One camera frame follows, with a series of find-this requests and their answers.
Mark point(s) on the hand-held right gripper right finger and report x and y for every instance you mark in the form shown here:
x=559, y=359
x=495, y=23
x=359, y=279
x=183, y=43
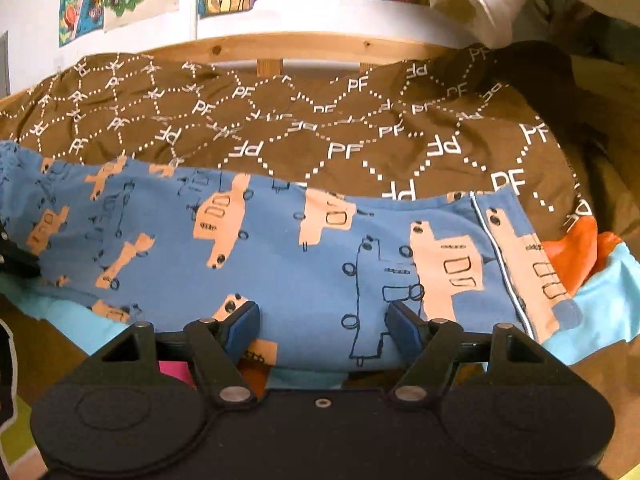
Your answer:
x=404, y=332

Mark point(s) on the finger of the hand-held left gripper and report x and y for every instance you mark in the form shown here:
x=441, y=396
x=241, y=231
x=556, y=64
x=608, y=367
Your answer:
x=15, y=255

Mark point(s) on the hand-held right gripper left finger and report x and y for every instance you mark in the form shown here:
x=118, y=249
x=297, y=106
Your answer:
x=241, y=329

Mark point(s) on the blue pants with orange cars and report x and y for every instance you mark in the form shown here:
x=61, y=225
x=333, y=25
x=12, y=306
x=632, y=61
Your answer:
x=280, y=255

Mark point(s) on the yellow green printed cloth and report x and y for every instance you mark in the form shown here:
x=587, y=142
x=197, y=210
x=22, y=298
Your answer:
x=15, y=440

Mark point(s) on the light blue orange cloth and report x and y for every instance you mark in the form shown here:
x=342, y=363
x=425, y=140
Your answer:
x=600, y=285

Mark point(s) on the brown printed blanket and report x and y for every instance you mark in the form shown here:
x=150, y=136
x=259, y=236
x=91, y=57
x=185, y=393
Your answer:
x=310, y=120

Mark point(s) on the red-haired figure wall poster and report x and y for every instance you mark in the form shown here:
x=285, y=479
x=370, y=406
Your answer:
x=82, y=0

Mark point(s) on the wooden bed frame rail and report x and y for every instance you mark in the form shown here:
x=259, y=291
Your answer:
x=280, y=55

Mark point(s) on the white wall pipe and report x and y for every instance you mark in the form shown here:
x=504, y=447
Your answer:
x=194, y=0

